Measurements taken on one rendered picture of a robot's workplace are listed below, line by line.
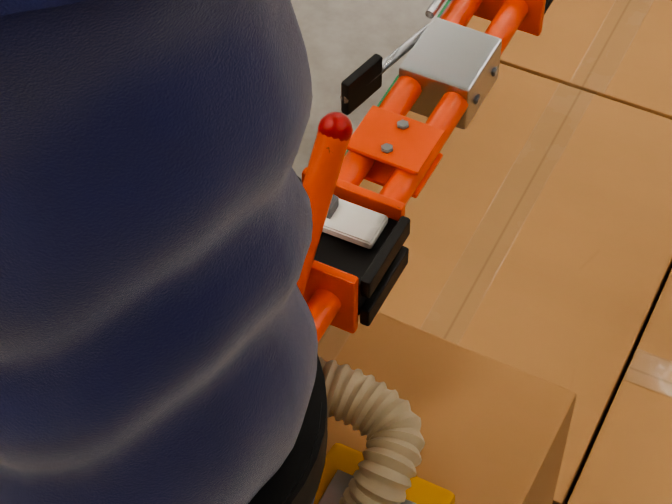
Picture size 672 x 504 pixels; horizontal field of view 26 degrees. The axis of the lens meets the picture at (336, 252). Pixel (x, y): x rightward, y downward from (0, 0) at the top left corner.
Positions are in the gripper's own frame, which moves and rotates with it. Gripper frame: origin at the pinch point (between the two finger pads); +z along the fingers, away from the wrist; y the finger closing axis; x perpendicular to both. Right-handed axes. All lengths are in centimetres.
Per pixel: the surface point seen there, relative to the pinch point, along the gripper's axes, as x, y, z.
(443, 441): 4.9, 12.9, 11.2
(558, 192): -59, 53, 1
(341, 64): -120, 106, -59
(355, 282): 5.3, -2.8, 3.9
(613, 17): -93, 53, -4
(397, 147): -8.9, -1.5, 0.6
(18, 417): 36.4, -27.6, 2.5
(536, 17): -29.5, 0.4, 4.1
